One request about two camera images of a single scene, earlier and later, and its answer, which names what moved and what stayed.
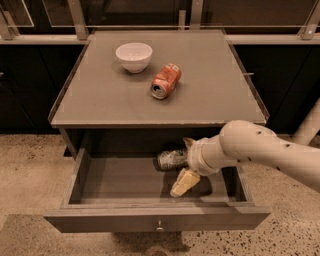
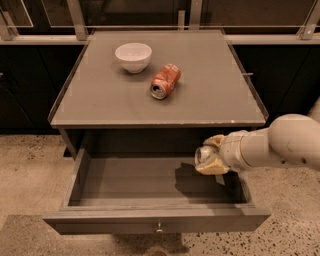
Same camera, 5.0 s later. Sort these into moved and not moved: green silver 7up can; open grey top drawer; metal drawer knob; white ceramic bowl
Moved: green silver 7up can
Not moved: open grey top drawer; white ceramic bowl; metal drawer knob
